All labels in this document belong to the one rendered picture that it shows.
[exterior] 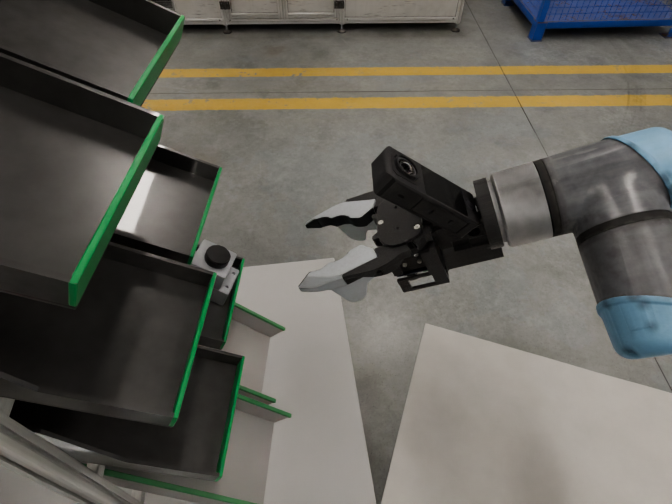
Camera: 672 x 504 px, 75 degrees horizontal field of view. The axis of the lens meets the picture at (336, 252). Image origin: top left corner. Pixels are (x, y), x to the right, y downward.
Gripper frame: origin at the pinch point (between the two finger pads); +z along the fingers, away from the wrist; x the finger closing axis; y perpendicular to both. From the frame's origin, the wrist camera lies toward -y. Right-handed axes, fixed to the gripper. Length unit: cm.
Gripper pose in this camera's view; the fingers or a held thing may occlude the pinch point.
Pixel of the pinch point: (307, 249)
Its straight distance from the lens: 49.4
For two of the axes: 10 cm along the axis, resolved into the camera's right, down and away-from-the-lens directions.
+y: 4.2, 6.0, 6.8
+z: -9.1, 2.5, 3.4
